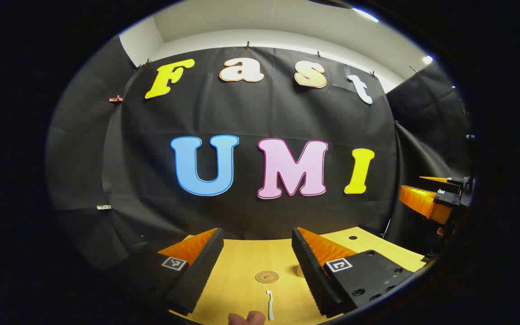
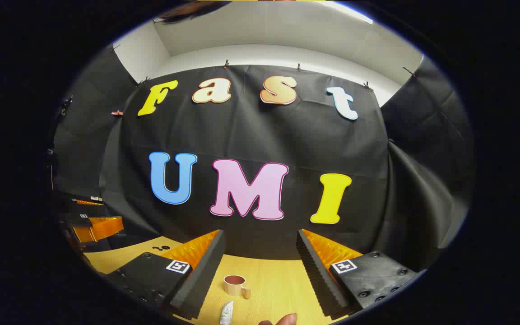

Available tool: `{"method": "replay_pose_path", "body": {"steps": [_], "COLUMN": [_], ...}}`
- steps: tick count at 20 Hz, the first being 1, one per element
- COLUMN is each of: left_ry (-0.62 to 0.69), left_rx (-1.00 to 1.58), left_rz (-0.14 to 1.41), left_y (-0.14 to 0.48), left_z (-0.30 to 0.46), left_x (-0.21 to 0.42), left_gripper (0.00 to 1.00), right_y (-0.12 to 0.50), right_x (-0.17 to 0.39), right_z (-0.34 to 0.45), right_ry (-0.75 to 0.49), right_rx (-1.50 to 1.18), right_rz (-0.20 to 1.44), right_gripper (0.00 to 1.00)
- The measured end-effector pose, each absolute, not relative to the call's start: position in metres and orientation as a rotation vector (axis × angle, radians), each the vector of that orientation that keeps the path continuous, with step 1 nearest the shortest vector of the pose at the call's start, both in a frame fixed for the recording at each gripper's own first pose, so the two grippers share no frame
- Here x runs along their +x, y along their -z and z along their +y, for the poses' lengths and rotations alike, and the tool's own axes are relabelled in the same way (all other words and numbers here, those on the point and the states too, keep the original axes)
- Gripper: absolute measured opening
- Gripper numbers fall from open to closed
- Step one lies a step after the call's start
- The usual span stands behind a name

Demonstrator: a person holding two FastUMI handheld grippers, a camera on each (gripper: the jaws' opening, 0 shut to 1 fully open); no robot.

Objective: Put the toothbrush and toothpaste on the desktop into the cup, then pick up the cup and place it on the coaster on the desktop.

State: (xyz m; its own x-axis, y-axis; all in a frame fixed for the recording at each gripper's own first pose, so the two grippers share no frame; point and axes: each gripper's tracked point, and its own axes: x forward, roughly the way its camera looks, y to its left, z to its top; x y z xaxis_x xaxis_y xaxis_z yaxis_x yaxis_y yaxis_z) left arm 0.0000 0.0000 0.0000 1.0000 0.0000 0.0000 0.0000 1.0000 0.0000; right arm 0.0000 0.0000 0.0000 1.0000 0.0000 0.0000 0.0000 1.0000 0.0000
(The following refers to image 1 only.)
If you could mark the black backdrop cloth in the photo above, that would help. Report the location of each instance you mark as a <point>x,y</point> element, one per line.
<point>242,113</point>

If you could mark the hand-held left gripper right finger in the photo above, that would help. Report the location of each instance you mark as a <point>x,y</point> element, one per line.
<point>309,271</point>

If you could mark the wooden desktop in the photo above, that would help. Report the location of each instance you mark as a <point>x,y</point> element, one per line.
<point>242,271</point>

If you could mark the round wooden coaster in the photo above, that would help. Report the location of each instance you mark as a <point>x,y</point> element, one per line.
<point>266,276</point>

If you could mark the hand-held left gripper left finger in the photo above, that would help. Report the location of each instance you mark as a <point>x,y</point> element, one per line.
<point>206,266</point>

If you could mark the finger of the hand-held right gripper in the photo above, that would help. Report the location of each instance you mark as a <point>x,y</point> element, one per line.
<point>454,181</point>
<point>422,203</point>

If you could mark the ceiling light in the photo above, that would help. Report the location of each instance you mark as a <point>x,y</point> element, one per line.
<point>427,59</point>
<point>364,14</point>

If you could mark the white toothbrush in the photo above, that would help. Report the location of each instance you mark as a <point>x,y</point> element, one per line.
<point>270,307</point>

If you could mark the copper cloth clip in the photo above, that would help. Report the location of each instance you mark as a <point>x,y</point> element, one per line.
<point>115,98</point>

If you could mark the beige cup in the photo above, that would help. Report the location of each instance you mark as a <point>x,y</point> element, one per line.
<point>300,271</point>

